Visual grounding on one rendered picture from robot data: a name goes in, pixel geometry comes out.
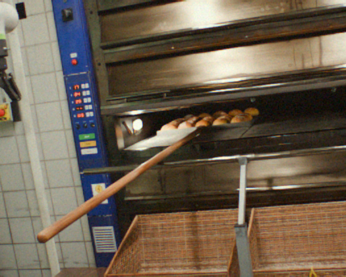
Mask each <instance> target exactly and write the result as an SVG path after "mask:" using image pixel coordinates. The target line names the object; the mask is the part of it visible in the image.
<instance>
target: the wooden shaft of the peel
mask: <svg viewBox="0 0 346 277"><path fill-rule="evenodd" d="M199 133H201V129H200V128H197V129H195V130H193V131H192V132H191V133H190V134H188V135H187V136H185V137H184V138H181V139H180V140H178V141H177V142H175V143H174V144H172V145H171V146H169V148H166V149H165V150H164V151H162V152H160V153H159V154H158V155H156V156H154V157H153V158H152V159H150V160H148V161H147V162H145V163H144V164H142V165H141V166H139V167H138V168H136V169H135V170H133V171H132V172H130V173H129V174H128V175H126V176H125V177H122V178H120V179H119V180H118V181H116V182H114V184H112V185H111V186H109V187H108V188H106V189H105V190H103V191H101V192H100V193H98V194H97V195H96V196H94V197H92V198H91V199H90V200H88V201H87V202H85V203H83V204H81V205H80V206H79V207H77V208H76V209H74V210H73V211H72V212H70V213H68V214H67V215H65V216H64V217H62V218H61V219H59V220H58V221H56V222H55V223H53V224H52V225H50V226H48V227H47V228H46V229H44V230H43V231H41V232H39V233H38V236H37V240H38V242H40V243H46V242H48V241H49V240H50V239H51V238H52V237H54V236H55V235H58V234H59V233H60V232H61V231H63V230H64V229H65V228H67V227H68V226H70V225H71V224H73V223H74V222H76V221H77V220H78V219H79V218H80V217H82V216H84V215H85V214H87V213H89V211H91V210H92V209H93V208H95V207H96V206H99V205H100V204H101V203H102V202H103V201H105V200H106V199H108V198H109V197H110V196H112V195H113V194H115V193H116V192H117V191H119V190H121V189H122V188H123V187H125V186H126V185H128V184H129V183H130V182H131V181H132V180H134V179H136V178H137V177H139V176H141V175H142V174H143V173H145V172H146V171H148V170H149V169H150V168H151V167H152V166H154V165H155V164H157V163H158V162H159V161H161V160H163V159H164V158H166V157H168V155H170V154H171V153H172V152H174V151H175V150H176V149H178V148H179V147H181V146H182V145H184V144H185V143H186V142H188V141H189V140H190V139H192V138H194V137H195V136H196V135H198V134H199Z"/></svg>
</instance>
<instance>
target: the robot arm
mask: <svg viewBox="0 0 346 277"><path fill-rule="evenodd" d="M17 25H18V13H17V11H16V10H15V9H14V8H13V7H12V6H11V5H9V4H7V3H2V2H0V87H1V88H2V89H3V90H4V91H5V93H6V94H7V95H8V96H9V98H10V99H11V102H10V107H11V113H12V117H13V122H16V121H21V116H20V108H19V101H21V98H22V95H21V93H20V90H19V89H18V86H17V85H16V82H15V81H14V79H13V73H6V72H5V69H7V68H8V67H7V60H6V58H5V57H6V56H8V51H7V41H6V36H5V34H8V33H9V32H12V31H14V30H15V28H16V27H17ZM17 95H18V96H17Z"/></svg>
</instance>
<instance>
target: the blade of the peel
mask: <svg viewBox="0 0 346 277"><path fill-rule="evenodd" d="M257 118H258V117H252V120H250V121H241V122H236V123H224V124H218V125H207V126H205V130H206V131H211V130H217V129H228V128H235V127H246V126H251V125H252V124H253V123H254V121H255V120H256V119H257ZM195 128H196V127H190V128H184V129H172V130H166V131H157V136H164V135H176V134H182V133H191V132H192V131H193V130H195Z"/></svg>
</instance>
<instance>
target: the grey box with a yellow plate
mask: <svg viewBox="0 0 346 277"><path fill-rule="evenodd" d="M4 106H7V109H5V108H4ZM0 109H3V110H4V112H5V114H4V116H2V117H0V122H4V121H13V117H12V113H11V107H10V102H5V103H0Z"/></svg>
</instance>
